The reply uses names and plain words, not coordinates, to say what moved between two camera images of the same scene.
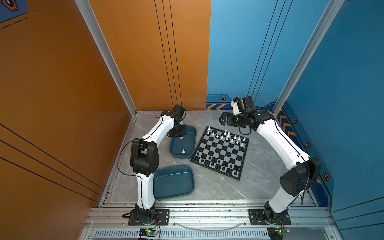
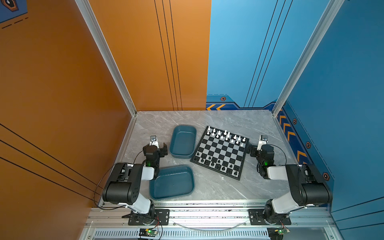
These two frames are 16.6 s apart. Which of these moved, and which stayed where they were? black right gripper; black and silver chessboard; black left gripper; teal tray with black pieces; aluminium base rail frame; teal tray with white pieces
Moved: black left gripper; black right gripper
Stayed: teal tray with black pieces; black and silver chessboard; aluminium base rail frame; teal tray with white pieces
